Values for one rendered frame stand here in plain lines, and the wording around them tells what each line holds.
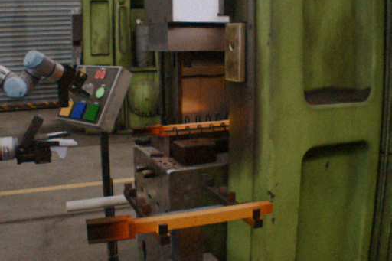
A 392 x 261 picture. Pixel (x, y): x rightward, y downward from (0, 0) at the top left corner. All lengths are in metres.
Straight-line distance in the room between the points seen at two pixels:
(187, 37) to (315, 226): 0.75
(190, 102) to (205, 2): 0.49
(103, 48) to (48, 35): 3.17
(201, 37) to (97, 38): 5.01
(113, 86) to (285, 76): 0.92
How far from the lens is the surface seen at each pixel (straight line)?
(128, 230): 0.90
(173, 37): 1.48
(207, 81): 1.83
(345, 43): 1.42
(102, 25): 6.49
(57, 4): 9.55
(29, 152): 1.49
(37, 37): 9.48
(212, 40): 1.54
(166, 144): 1.54
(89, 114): 1.95
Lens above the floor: 1.30
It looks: 10 degrees down
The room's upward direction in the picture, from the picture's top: straight up
